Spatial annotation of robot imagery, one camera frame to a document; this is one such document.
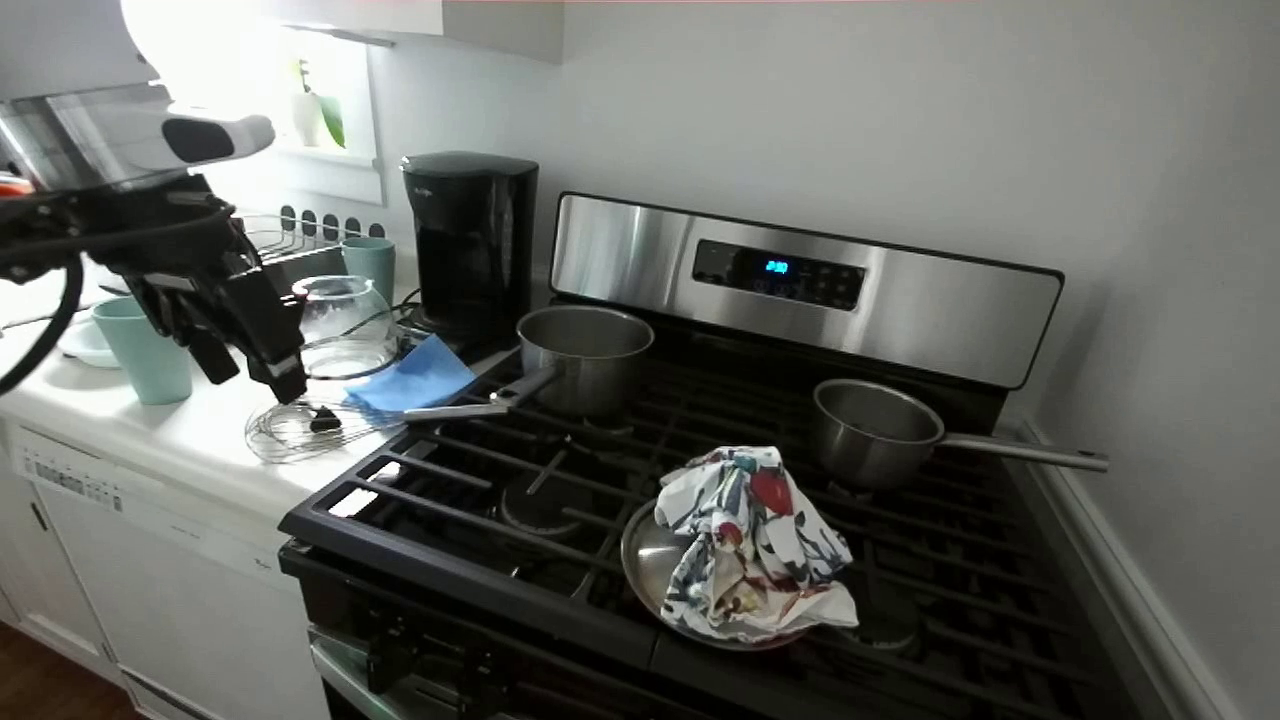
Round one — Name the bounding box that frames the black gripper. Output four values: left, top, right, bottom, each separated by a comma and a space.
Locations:
82, 173, 314, 410

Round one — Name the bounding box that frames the teal plastic cup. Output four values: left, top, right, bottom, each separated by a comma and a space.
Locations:
92, 291, 201, 410

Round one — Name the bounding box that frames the steel countertop appliance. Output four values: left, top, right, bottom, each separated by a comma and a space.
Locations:
235, 236, 353, 291

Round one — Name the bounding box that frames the teal canister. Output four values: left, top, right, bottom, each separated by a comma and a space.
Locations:
342, 236, 399, 310

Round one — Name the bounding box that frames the blue dish cloth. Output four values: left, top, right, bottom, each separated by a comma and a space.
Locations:
344, 334, 481, 433

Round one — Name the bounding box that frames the white plate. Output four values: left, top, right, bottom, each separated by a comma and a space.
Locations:
53, 311, 133, 372

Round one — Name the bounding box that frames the black coffee maker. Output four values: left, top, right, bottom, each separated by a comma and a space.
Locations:
399, 149, 543, 365

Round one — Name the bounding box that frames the white dishwasher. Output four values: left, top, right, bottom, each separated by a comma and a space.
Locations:
0, 418, 333, 720

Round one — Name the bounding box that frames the framed plant picture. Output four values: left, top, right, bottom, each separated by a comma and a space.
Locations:
273, 26, 394, 173

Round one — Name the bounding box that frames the steel frying pan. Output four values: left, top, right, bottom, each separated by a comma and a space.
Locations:
618, 496, 857, 658

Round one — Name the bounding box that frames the patterned kitchen towel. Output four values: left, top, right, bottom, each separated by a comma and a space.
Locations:
653, 445, 864, 651

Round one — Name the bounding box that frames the small steel saucepan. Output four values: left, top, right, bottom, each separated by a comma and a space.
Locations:
803, 376, 1112, 496

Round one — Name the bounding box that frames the black and steel gas stove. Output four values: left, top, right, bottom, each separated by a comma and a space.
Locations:
277, 188, 1138, 720

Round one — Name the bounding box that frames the steel wire whisk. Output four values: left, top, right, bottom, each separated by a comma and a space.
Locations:
241, 395, 353, 467

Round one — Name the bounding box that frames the glass carafe with black handle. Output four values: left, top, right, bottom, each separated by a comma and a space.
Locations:
284, 273, 404, 386

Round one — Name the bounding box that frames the white wall outlet strip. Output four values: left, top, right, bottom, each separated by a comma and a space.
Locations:
273, 202, 394, 248

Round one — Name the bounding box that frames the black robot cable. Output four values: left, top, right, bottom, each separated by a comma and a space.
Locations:
0, 196, 96, 395

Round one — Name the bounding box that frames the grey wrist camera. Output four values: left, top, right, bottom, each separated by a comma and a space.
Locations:
161, 114, 277, 168

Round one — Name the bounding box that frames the white wall cabinet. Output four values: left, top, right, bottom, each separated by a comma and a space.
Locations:
264, 0, 567, 65

